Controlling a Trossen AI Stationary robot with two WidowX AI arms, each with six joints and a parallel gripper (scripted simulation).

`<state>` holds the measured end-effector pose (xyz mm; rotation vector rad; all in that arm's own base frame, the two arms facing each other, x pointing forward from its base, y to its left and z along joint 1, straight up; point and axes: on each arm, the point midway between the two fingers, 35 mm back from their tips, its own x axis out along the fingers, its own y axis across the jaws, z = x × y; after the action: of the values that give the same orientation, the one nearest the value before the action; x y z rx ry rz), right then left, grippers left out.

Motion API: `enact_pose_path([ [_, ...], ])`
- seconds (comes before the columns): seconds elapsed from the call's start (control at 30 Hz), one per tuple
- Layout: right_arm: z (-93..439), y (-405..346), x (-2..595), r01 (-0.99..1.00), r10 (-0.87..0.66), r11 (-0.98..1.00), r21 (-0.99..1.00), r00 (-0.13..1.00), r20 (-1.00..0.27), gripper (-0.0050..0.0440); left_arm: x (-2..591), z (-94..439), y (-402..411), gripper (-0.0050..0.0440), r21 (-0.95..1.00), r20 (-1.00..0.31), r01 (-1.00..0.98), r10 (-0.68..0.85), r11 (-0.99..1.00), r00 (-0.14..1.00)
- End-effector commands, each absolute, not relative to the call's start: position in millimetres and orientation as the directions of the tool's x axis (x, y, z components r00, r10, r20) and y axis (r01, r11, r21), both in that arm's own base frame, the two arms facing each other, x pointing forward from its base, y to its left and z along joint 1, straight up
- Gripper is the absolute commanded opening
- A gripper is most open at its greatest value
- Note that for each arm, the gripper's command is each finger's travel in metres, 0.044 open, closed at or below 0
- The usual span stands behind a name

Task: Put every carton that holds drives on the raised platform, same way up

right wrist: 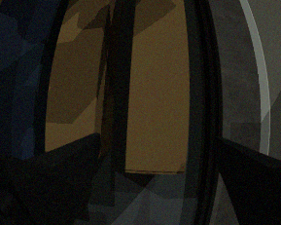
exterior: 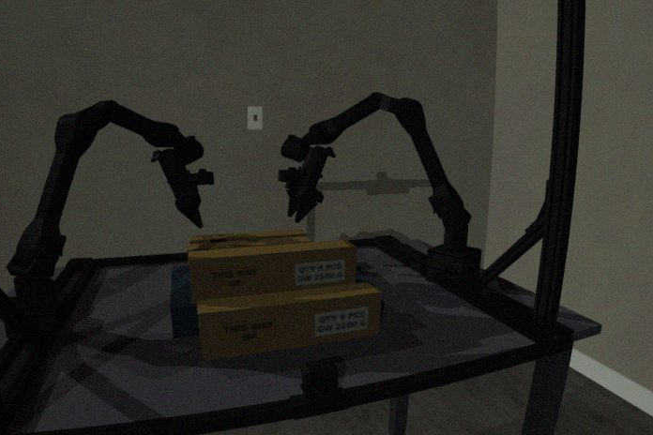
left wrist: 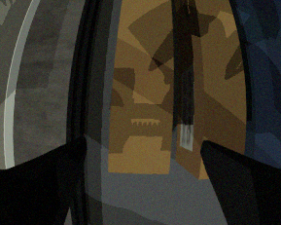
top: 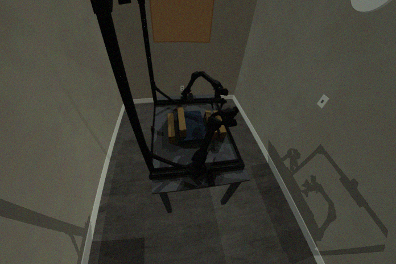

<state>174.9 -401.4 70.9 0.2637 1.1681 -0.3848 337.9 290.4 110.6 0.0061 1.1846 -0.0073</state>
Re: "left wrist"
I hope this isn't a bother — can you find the brown cardboard carton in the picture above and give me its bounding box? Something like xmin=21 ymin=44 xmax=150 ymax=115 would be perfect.
xmin=175 ymin=0 xmax=246 ymax=180
xmin=108 ymin=0 xmax=174 ymax=174

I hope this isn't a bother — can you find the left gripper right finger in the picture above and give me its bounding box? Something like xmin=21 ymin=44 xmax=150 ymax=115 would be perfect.
xmin=200 ymin=140 xmax=281 ymax=225

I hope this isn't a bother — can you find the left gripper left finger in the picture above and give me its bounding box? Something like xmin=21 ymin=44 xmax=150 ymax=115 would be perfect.
xmin=0 ymin=137 xmax=88 ymax=225

